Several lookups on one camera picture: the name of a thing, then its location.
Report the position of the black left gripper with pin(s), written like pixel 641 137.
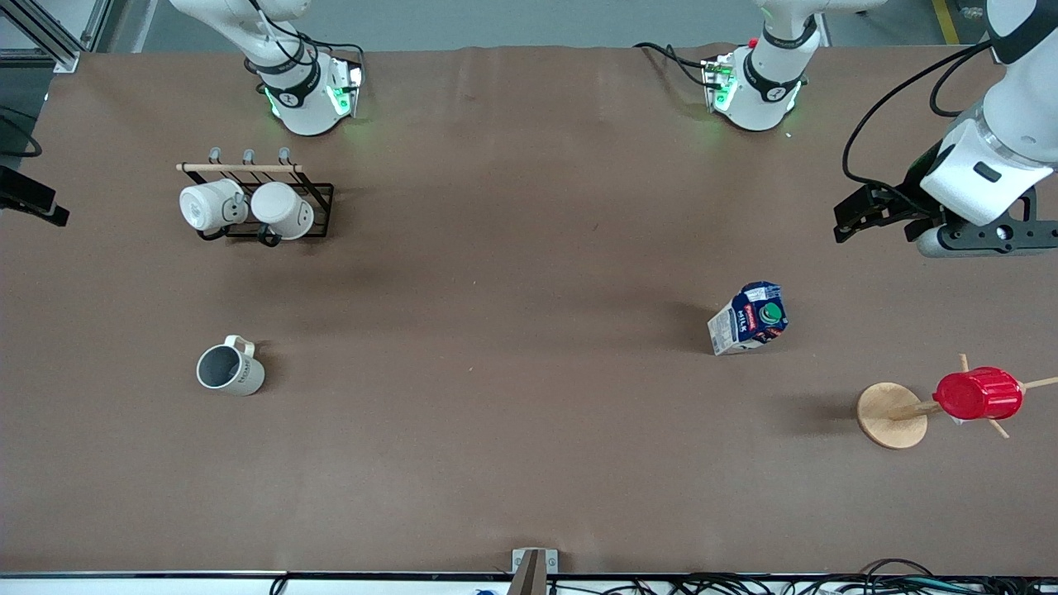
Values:
pixel 907 195

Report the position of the red plastic cup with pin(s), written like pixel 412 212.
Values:
pixel 979 394

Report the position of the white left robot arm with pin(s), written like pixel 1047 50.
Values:
pixel 1004 124

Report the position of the blue and white milk carton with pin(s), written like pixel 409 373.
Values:
pixel 748 318

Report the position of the aluminium frame profile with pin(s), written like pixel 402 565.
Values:
pixel 50 37

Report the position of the white mug with grey inside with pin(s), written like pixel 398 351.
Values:
pixel 235 372

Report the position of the metal camera stand bracket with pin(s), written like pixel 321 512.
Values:
pixel 533 570

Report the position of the wooden mug tree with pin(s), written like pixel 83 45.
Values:
pixel 888 413

